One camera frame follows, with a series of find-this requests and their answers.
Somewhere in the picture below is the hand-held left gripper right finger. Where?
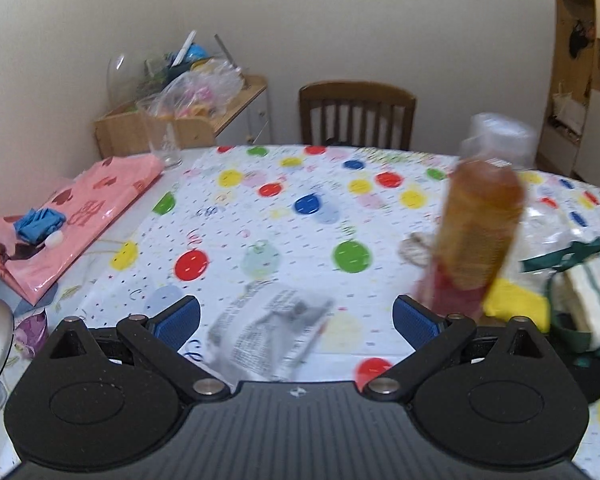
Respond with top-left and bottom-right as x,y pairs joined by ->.
357,294 -> 567,404

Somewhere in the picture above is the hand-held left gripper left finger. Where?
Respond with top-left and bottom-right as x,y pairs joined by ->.
32,295 -> 233,404

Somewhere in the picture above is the yellow sponge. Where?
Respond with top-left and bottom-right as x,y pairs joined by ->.
482,277 -> 551,334

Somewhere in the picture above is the printed paper sheet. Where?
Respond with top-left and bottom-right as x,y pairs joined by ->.
207,280 -> 336,387

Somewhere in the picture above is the amber drink bottle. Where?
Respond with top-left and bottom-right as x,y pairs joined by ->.
414,157 -> 526,322

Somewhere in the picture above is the balloon print tablecloth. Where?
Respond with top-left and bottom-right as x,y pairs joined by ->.
0,144 -> 600,480

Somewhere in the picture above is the pink printed plastic bag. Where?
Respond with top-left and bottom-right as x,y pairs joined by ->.
0,154 -> 165,306

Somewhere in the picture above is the blue glove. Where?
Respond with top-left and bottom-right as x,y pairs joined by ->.
13,208 -> 67,245

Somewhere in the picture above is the clear drinking glass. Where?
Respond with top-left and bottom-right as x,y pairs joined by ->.
136,93 -> 184,170

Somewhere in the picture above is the clear plastic container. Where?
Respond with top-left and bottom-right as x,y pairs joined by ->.
459,112 -> 539,171

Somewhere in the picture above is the light wooden drawer shelf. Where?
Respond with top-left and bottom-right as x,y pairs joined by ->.
94,74 -> 273,159

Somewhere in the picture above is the clear plastic bag of toys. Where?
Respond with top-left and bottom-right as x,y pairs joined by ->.
150,57 -> 246,122

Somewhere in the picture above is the brown wooden chair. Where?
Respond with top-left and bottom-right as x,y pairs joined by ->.
299,80 -> 418,151

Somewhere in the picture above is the clear plastic dome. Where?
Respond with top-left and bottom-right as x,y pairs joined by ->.
106,52 -> 148,107

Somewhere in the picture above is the white tote bag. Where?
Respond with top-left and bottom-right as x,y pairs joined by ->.
551,82 -> 589,134

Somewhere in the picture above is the blue plastic toy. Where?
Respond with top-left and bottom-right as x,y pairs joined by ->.
166,42 -> 212,75

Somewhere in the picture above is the white plastic stick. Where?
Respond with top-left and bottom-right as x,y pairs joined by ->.
172,29 -> 198,69

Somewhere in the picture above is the wooden cabinet with white doors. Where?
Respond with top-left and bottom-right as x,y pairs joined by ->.
534,0 -> 600,182

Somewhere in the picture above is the black hanging item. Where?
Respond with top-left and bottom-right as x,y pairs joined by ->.
567,19 -> 597,59

